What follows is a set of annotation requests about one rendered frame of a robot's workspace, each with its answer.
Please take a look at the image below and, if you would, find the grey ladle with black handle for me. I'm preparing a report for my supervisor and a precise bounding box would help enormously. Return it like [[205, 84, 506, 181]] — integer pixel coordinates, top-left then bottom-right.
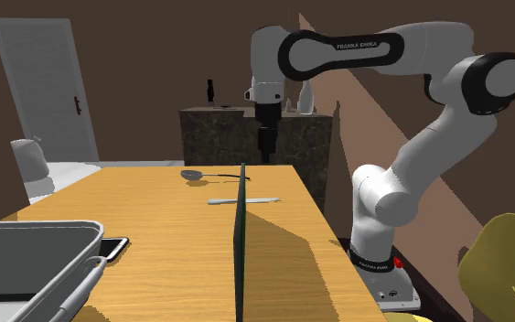
[[179, 168, 252, 182]]

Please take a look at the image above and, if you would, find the grey long-handled tool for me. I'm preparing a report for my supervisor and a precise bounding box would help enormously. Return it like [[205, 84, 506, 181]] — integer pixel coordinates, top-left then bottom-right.
[[8, 255, 109, 322]]

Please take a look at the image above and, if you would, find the dark green thin board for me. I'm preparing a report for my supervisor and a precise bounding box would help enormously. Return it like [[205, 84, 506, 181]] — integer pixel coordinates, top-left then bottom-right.
[[232, 162, 247, 322]]

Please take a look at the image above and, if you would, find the white door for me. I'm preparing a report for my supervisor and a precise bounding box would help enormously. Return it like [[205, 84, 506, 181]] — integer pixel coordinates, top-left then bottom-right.
[[0, 17, 102, 163]]

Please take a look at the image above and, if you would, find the white slim knife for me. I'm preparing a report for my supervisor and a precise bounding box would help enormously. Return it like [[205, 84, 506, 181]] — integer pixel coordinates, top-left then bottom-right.
[[207, 197, 282, 206]]

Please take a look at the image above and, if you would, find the white-edged smartphone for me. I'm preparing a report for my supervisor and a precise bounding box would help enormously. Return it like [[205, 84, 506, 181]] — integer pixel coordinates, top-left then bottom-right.
[[98, 237, 130, 263]]

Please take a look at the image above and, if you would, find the grey plastic tub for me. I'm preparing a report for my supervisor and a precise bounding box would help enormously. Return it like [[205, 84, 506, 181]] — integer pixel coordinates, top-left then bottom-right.
[[0, 220, 105, 322]]

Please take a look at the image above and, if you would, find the dark robot stand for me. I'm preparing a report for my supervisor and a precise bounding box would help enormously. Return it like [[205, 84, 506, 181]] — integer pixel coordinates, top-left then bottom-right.
[[327, 237, 477, 322]]

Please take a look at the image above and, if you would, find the dark marble cabinet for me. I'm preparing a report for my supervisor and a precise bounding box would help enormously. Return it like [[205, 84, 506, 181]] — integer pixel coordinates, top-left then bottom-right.
[[177, 79, 335, 214]]

